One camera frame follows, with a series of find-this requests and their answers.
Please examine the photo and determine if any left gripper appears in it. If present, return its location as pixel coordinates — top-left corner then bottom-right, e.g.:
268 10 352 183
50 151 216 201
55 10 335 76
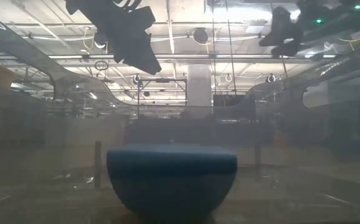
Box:
64 0 162 75

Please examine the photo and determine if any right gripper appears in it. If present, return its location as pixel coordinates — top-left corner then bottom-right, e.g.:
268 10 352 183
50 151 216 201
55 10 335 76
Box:
259 0 333 58

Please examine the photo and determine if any small blue block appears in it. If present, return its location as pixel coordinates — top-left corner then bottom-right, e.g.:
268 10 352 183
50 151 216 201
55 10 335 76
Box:
106 143 239 223

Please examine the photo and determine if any long ceiling light strip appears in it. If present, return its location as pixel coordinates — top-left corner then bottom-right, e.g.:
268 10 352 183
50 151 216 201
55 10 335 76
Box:
0 53 336 60

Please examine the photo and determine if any concrete column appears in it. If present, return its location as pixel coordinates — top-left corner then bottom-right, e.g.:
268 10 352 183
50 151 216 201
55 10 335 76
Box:
187 63 214 118

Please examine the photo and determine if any grey translucent plastic bin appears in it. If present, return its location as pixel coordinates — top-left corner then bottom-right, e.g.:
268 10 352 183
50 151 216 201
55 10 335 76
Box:
0 0 360 224

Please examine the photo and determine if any black cable loop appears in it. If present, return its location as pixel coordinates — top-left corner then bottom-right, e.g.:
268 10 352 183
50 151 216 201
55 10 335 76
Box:
94 60 109 72

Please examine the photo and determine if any distant black frame rig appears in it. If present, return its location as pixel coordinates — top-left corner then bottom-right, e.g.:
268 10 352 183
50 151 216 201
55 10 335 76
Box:
136 78 189 118

